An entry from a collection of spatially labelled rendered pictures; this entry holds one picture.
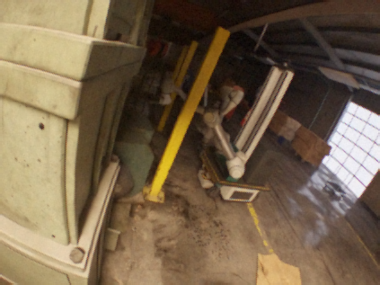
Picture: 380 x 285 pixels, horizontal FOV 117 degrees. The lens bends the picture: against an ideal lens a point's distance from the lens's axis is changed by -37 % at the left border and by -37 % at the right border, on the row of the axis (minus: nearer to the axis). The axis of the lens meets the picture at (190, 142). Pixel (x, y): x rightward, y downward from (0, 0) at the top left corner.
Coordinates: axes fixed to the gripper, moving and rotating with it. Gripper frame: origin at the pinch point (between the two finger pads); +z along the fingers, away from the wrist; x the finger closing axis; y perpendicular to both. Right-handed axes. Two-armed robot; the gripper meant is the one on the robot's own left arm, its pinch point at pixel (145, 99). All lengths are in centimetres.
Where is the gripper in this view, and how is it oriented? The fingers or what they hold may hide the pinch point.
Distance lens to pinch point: 189.3
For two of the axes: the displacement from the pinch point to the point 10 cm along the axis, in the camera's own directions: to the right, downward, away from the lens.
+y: 3.9, -8.4, -3.9
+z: -5.3, 1.4, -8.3
